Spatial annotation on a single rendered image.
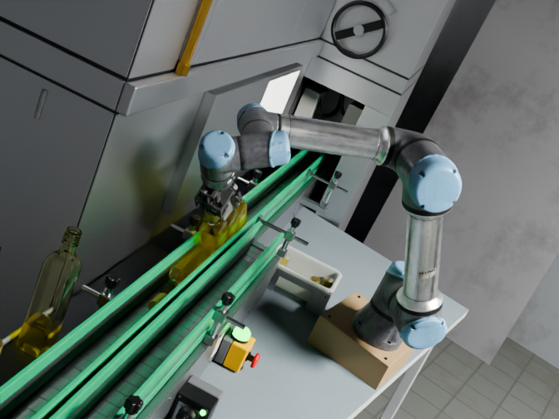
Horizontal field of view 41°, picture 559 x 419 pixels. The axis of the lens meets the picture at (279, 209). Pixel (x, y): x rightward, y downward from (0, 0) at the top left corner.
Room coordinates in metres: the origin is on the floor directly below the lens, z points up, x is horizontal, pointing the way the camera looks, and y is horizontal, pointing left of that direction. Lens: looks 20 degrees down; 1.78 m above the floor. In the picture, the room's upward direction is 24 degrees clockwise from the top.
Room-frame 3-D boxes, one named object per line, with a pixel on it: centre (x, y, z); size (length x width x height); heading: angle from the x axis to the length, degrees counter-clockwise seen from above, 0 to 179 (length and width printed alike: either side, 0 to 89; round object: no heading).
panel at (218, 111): (2.22, 0.20, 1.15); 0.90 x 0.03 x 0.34; 172
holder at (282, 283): (2.15, -0.12, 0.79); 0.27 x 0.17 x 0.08; 82
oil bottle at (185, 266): (1.68, 0.14, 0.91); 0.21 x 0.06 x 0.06; 172
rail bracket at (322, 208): (2.68, -0.12, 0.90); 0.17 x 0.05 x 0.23; 82
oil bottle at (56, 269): (1.18, 0.32, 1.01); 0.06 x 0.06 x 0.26; 84
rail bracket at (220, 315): (1.44, 0.00, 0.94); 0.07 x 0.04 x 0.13; 82
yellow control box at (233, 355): (1.61, -0.04, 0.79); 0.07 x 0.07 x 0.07; 82
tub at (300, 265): (2.14, -0.15, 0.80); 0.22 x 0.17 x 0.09; 82
